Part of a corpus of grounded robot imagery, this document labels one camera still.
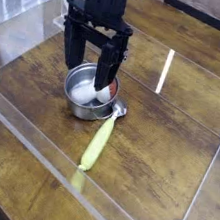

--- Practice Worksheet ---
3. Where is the clear acrylic enclosure wall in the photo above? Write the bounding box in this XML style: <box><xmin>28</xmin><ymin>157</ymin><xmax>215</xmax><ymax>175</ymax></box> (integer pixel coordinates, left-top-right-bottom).
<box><xmin>0</xmin><ymin>93</ymin><xmax>134</xmax><ymax>220</ymax></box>

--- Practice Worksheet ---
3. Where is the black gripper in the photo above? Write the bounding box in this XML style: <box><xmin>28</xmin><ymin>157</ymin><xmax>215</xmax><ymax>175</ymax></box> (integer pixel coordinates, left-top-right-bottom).
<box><xmin>64</xmin><ymin>0</ymin><xmax>133</xmax><ymax>92</ymax></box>

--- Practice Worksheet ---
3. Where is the green handled metal spoon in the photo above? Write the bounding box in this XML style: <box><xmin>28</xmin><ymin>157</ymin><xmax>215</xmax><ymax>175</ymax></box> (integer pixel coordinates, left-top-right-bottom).
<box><xmin>78</xmin><ymin>98</ymin><xmax>128</xmax><ymax>172</ymax></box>

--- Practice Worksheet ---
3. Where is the small silver metal pot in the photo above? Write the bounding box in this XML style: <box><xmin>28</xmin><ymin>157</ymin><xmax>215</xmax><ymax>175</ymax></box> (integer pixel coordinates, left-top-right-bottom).
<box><xmin>64</xmin><ymin>63</ymin><xmax>119</xmax><ymax>121</ymax></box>

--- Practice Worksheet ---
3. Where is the black strip on table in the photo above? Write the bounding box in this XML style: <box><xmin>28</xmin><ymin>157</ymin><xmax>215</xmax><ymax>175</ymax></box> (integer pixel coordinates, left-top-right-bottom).
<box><xmin>164</xmin><ymin>0</ymin><xmax>220</xmax><ymax>31</ymax></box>

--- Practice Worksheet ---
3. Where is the white red mushroom toy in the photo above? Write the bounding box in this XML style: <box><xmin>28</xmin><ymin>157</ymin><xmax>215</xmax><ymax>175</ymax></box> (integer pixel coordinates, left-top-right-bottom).
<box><xmin>71</xmin><ymin>80</ymin><xmax>117</xmax><ymax>105</ymax></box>

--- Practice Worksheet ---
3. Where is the clear acrylic bracket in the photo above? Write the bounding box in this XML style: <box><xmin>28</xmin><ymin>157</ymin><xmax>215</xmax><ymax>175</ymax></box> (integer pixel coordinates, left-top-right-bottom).
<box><xmin>53</xmin><ymin>0</ymin><xmax>69</xmax><ymax>31</ymax></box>

